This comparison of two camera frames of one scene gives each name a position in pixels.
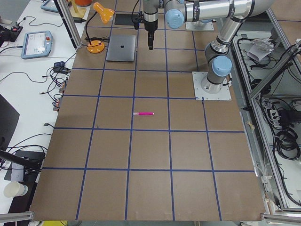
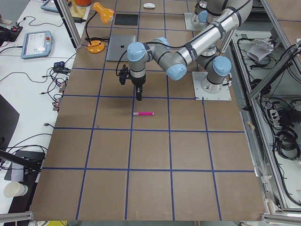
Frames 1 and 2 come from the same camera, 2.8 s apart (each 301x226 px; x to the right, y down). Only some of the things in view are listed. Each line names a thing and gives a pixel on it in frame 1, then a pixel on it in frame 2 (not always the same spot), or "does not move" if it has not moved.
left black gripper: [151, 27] -> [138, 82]
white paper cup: [14, 189] does not move
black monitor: [9, 119] does not move
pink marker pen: [143, 113] does not move
